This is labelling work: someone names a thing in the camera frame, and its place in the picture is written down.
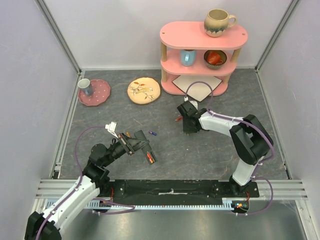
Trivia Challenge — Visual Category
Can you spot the grey small cup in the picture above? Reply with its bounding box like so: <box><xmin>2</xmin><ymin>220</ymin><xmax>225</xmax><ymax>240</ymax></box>
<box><xmin>77</xmin><ymin>78</ymin><xmax>94</xmax><ymax>96</ymax></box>

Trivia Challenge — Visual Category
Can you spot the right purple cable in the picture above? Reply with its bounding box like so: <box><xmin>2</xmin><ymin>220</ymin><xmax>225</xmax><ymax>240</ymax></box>
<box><xmin>184</xmin><ymin>81</ymin><xmax>276</xmax><ymax>216</ymax></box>

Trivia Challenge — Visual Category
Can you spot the pink three-tier shelf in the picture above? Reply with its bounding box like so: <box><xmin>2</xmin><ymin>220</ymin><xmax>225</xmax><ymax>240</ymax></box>
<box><xmin>159</xmin><ymin>21</ymin><xmax>248</xmax><ymax>96</ymax></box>

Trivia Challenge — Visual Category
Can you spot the beige ceramic mug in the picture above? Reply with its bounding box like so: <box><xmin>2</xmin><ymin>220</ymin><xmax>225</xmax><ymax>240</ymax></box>
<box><xmin>203</xmin><ymin>9</ymin><xmax>237</xmax><ymax>38</ymax></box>

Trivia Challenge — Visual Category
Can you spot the orange cup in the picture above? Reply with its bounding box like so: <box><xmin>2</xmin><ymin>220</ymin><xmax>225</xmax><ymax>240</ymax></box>
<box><xmin>206</xmin><ymin>51</ymin><xmax>224</xmax><ymax>65</ymax></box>

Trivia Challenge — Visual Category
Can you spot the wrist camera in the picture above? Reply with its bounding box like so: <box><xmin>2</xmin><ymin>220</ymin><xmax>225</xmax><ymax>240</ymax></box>
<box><xmin>104</xmin><ymin>121</ymin><xmax>118</xmax><ymax>138</ymax></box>
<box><xmin>184</xmin><ymin>97</ymin><xmax>198</xmax><ymax>109</ymax></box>

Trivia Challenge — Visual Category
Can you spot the black remote control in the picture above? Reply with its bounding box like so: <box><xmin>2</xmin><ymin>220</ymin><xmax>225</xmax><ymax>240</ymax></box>
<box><xmin>141</xmin><ymin>143</ymin><xmax>157</xmax><ymax>165</ymax></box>

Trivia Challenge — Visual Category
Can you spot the yellow bird plate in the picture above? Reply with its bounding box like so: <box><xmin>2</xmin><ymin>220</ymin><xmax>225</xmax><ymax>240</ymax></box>
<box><xmin>127</xmin><ymin>77</ymin><xmax>161</xmax><ymax>105</ymax></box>

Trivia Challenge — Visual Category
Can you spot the white square board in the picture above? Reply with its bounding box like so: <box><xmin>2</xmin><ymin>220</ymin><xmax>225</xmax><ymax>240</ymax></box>
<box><xmin>172</xmin><ymin>75</ymin><xmax>222</xmax><ymax>102</ymax></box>

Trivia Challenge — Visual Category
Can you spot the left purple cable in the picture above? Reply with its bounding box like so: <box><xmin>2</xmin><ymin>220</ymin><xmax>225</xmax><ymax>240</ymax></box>
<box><xmin>34</xmin><ymin>124</ymin><xmax>136</xmax><ymax>240</ymax></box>

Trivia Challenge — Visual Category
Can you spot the purple cable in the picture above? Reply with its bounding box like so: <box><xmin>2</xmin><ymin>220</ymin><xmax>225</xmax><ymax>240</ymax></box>
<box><xmin>184</xmin><ymin>81</ymin><xmax>276</xmax><ymax>216</ymax></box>
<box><xmin>34</xmin><ymin>124</ymin><xmax>136</xmax><ymax>240</ymax></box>

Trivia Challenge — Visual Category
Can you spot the pink dotted plate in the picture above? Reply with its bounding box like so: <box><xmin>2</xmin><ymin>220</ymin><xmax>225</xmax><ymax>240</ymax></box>
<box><xmin>77</xmin><ymin>79</ymin><xmax>111</xmax><ymax>107</ymax></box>

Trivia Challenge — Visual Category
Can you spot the slotted cable duct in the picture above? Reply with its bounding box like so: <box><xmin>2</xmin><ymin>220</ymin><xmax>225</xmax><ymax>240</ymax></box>
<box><xmin>84</xmin><ymin>199</ymin><xmax>249</xmax><ymax>211</ymax></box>

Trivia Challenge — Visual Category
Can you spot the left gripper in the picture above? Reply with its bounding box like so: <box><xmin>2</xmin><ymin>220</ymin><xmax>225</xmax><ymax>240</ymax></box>
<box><xmin>102</xmin><ymin>131</ymin><xmax>149</xmax><ymax>167</ymax></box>

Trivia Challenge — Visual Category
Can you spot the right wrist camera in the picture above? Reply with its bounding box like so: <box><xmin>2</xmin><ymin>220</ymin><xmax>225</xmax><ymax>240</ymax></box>
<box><xmin>184</xmin><ymin>97</ymin><xmax>198</xmax><ymax>109</ymax></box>

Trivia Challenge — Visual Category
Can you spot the red battery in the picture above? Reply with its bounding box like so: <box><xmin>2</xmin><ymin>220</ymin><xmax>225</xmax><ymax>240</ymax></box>
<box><xmin>146</xmin><ymin>152</ymin><xmax>155</xmax><ymax>163</ymax></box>

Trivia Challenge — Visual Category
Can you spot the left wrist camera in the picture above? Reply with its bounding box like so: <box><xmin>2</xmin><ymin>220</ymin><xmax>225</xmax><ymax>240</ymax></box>
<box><xmin>104</xmin><ymin>121</ymin><xmax>118</xmax><ymax>138</ymax></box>

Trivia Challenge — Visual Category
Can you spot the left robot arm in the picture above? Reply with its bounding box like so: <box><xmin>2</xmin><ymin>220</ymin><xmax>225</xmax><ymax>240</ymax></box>
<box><xmin>24</xmin><ymin>130</ymin><xmax>153</xmax><ymax>240</ymax></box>

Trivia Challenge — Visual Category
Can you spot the purple battery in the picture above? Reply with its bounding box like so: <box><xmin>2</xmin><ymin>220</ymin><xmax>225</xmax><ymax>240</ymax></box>
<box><xmin>148</xmin><ymin>131</ymin><xmax>157</xmax><ymax>136</ymax></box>

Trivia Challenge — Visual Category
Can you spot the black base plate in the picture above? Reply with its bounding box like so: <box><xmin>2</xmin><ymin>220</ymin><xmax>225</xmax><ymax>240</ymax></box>
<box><xmin>99</xmin><ymin>179</ymin><xmax>260</xmax><ymax>206</ymax></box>

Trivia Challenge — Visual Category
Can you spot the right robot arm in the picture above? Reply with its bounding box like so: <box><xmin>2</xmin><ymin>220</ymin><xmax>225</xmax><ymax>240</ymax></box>
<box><xmin>177</xmin><ymin>100</ymin><xmax>275</xmax><ymax>197</ymax></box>

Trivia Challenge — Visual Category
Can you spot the light blue mug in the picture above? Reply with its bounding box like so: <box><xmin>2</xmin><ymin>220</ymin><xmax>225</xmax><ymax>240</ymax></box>
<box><xmin>180</xmin><ymin>49</ymin><xmax>197</xmax><ymax>67</ymax></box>

